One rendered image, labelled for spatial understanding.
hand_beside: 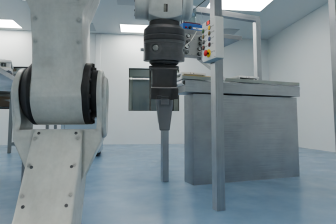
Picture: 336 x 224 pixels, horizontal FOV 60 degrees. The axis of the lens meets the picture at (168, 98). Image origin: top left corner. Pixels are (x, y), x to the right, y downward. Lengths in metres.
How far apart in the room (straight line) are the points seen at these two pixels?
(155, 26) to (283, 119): 2.68
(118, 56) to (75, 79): 7.23
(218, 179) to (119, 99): 5.99
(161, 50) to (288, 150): 2.74
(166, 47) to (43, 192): 0.36
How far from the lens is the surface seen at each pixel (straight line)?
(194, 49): 2.61
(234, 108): 2.82
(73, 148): 0.64
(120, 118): 7.66
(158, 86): 0.58
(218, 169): 1.90
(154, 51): 0.59
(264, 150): 3.03
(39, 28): 0.67
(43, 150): 0.65
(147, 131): 7.66
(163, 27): 0.59
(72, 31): 0.65
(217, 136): 1.88
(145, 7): 0.62
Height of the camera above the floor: 0.54
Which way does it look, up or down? 5 degrees up
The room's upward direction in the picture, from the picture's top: straight up
